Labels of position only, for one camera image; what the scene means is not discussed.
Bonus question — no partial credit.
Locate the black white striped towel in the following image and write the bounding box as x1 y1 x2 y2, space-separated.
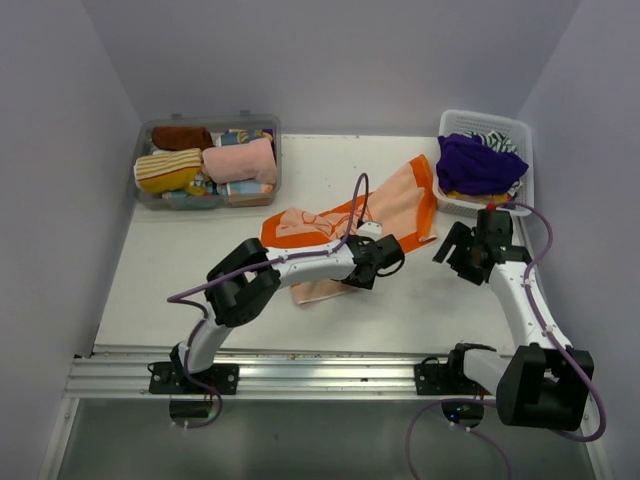
461 130 518 154

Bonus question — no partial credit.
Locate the brown rolled towel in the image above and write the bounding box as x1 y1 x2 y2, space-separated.
151 126 214 151

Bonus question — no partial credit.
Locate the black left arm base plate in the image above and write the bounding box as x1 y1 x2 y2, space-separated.
147 362 240 395

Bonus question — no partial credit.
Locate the pink terry towel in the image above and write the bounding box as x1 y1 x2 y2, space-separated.
202 138 278 184

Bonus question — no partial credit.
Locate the clear plastic storage bin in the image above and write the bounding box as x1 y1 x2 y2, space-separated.
132 113 283 210

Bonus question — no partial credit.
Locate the light blue orange rolled towel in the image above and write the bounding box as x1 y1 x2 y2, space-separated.
216 180 274 196

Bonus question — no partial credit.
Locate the orange white towel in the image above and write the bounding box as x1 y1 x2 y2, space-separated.
260 155 437 305

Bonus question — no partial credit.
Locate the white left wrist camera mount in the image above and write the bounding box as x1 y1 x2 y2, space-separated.
356 221 383 241

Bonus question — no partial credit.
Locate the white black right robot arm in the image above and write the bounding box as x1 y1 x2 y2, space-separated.
434 207 594 432

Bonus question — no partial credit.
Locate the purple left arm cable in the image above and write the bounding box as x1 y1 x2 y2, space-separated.
167 172 370 430

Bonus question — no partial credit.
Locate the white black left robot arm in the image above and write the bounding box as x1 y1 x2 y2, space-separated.
168 235 405 393

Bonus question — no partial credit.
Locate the purple towel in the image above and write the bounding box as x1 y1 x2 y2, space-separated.
436 133 529 196

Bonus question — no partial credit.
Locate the white plastic laundry basket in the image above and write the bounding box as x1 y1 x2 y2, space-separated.
432 109 535 216

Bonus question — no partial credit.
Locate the blue yellow patterned rolled towel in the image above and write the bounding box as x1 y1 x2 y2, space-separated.
214 129 274 147

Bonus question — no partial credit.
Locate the yellow striped rolled towel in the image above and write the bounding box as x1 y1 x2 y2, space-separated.
133 148 210 196

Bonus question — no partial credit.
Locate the aluminium table edge rail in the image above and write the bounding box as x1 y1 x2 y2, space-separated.
64 349 591 401

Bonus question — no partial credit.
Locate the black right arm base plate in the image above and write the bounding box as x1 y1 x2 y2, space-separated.
413 356 489 397

